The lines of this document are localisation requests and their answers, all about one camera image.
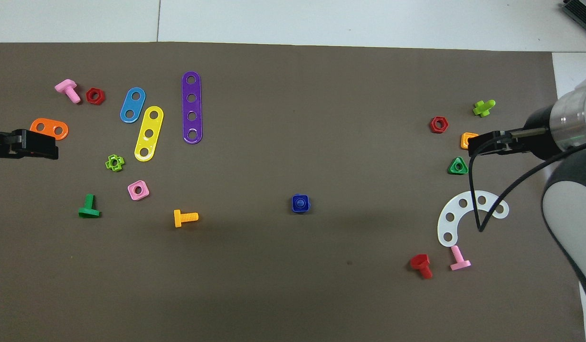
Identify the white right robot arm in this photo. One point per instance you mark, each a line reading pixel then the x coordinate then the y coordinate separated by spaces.
pixel 573 223

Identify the orange square plastic nut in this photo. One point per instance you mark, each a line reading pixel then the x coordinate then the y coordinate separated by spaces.
pixel 464 140

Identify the dark green plastic bolt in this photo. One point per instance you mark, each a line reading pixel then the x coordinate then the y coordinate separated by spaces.
pixel 89 202

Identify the blue two-hole plastic strip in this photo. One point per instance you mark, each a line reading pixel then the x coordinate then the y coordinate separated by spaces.
pixel 133 105

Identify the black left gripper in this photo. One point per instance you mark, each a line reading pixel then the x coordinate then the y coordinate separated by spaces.
pixel 5 145

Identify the grey ribbed device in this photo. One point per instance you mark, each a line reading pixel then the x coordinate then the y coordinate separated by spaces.
pixel 585 9

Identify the pink square plastic nut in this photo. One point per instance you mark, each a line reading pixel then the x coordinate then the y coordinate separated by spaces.
pixel 145 194

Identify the light green cross nut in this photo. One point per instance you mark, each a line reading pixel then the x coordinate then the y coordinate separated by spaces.
pixel 120 163

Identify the green triangular plastic nut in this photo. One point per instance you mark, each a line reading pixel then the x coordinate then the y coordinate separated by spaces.
pixel 452 170

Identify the blue square plastic nut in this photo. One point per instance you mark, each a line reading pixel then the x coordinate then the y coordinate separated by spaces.
pixel 295 209

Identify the brown table mat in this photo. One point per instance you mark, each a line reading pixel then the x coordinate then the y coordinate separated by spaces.
pixel 293 285

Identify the red hexagonal plastic nut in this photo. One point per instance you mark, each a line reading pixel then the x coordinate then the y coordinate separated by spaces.
pixel 433 124
pixel 101 97

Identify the orange L-shaped plastic plate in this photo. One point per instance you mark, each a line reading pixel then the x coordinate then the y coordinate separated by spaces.
pixel 49 127

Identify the orange plastic bolt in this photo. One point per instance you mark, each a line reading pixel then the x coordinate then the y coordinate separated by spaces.
pixel 188 217

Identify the pink plastic bolt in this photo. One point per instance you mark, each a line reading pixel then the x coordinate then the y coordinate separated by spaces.
pixel 457 254
pixel 67 87

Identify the light green plastic bolt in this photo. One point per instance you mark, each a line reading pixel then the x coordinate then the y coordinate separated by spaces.
pixel 483 108

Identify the red plastic bolt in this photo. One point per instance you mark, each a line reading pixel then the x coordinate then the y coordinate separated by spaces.
pixel 420 261

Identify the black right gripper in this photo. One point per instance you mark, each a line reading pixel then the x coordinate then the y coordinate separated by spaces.
pixel 540 133

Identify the purple four-hole plastic strip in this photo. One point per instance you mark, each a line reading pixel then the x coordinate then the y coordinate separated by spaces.
pixel 192 107

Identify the yellow three-hole plastic strip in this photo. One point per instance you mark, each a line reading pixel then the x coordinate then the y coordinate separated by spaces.
pixel 151 124

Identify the white curved plastic strip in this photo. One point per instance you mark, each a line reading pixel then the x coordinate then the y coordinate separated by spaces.
pixel 454 210

